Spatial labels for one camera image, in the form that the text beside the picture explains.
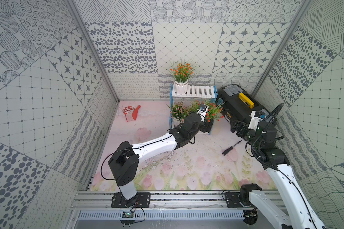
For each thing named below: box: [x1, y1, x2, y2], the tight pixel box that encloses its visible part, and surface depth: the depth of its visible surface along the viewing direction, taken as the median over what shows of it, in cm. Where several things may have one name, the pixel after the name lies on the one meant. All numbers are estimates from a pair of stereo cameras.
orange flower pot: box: [170, 62, 194, 95], surface depth 83 cm
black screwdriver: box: [221, 140, 243, 156], surface depth 92 cm
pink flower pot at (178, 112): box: [170, 101, 190, 126], surface depth 95 cm
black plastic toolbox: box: [216, 83, 270, 122], surface depth 100 cm
